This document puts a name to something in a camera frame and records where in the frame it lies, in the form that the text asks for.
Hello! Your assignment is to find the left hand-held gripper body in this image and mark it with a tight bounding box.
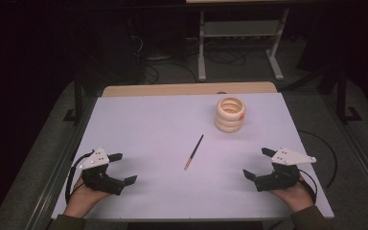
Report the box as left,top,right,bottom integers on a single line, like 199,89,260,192
77,147,127,196

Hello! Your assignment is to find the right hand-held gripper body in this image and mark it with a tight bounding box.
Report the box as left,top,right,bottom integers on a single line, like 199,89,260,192
253,147,318,193

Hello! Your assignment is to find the cream ribbed holder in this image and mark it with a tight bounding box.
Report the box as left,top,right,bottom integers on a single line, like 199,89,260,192
215,96,247,134

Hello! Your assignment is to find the black chopstick with orange end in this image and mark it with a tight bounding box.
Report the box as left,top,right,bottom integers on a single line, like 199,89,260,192
183,134,205,171

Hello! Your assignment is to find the person's right hand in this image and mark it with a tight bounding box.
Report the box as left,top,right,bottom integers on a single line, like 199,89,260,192
269,181,315,214

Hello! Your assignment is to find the person's left hand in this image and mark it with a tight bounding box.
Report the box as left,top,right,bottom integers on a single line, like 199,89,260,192
64,176,109,219

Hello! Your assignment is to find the black metal stand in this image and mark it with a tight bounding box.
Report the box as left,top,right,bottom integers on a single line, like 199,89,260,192
62,72,84,125
334,67,364,125

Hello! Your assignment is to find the white metal stand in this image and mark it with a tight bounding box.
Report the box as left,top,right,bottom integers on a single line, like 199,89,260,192
196,9,291,82

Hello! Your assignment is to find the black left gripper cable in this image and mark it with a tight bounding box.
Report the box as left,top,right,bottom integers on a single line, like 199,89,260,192
64,149,96,205

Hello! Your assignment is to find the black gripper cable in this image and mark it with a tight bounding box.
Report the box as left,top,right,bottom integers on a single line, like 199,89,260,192
298,169,318,205
64,149,96,205

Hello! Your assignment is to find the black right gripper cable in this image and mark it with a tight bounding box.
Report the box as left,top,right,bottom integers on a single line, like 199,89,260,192
298,169,318,205

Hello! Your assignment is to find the black cable on floor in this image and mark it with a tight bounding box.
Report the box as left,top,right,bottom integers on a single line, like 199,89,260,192
297,129,338,190

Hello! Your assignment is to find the tangle of black floor cables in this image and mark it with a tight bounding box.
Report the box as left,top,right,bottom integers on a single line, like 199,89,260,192
129,34,199,84

